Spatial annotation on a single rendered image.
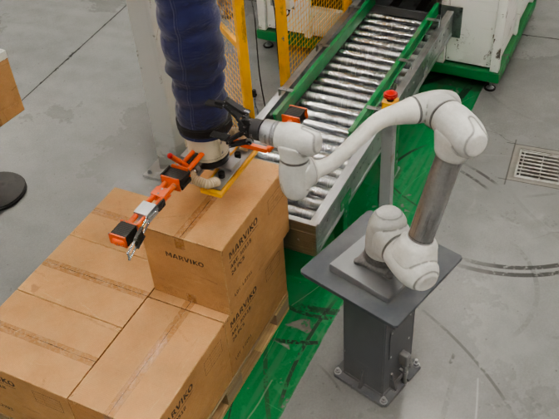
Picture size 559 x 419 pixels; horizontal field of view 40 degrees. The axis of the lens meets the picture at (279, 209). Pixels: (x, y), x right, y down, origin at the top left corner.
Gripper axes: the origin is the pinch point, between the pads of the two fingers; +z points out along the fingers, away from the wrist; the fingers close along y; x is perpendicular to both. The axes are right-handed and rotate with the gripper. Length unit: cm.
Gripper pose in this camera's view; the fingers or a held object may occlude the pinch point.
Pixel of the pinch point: (211, 118)
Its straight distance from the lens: 275.3
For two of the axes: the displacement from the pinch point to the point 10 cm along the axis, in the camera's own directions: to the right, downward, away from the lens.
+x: 4.3, -6.2, 6.6
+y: 0.6, 7.5, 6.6
